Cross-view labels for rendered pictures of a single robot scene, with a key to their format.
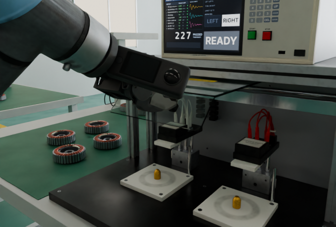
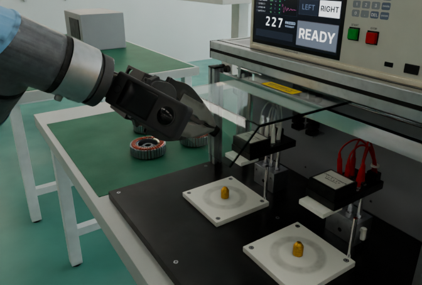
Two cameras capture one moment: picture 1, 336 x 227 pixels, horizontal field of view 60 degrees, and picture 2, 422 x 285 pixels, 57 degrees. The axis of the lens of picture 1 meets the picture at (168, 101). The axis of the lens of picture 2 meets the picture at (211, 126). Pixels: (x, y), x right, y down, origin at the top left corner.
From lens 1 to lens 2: 0.23 m
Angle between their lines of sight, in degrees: 21
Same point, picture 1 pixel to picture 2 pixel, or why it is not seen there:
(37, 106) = not seen: hidden behind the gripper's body
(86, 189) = (145, 196)
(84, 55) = (68, 90)
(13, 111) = not seen: hidden behind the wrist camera
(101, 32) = (88, 64)
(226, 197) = (292, 238)
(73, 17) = (49, 55)
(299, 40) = (413, 51)
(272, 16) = (381, 10)
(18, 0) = not seen: outside the picture
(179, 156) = (261, 173)
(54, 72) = (186, 24)
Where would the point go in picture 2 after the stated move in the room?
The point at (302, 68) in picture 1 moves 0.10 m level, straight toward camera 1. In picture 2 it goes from (405, 93) to (379, 109)
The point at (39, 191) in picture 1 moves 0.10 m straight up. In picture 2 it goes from (103, 187) to (100, 153)
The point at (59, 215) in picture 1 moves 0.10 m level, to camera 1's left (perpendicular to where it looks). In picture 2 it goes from (111, 219) to (75, 211)
